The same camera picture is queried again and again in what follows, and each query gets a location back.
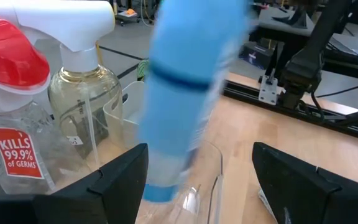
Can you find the light blue capped bottle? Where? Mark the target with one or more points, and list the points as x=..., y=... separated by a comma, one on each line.
x=179, y=93

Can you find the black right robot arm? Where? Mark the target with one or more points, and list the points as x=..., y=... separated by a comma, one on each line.
x=303, y=65

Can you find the dark grey side desk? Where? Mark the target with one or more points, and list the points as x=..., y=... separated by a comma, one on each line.
x=337, y=40

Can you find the white spray bottle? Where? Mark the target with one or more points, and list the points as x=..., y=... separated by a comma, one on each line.
x=73, y=21

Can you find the large clear plastic bin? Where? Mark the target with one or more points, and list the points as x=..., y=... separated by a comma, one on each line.
x=197, y=199

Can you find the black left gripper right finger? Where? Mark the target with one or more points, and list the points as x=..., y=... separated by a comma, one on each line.
x=297, y=193

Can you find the red trigger clear spray bottle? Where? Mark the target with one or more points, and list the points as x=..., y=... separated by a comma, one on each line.
x=8, y=53

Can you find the black aluminium table frame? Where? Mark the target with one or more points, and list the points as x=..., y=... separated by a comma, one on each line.
x=247, y=95

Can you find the black box with label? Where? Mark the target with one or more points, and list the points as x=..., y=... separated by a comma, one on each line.
x=256, y=54

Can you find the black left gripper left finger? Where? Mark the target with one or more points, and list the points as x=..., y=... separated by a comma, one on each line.
x=117, y=193

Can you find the cart with orange item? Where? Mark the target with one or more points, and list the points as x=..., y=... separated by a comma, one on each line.
x=129, y=17

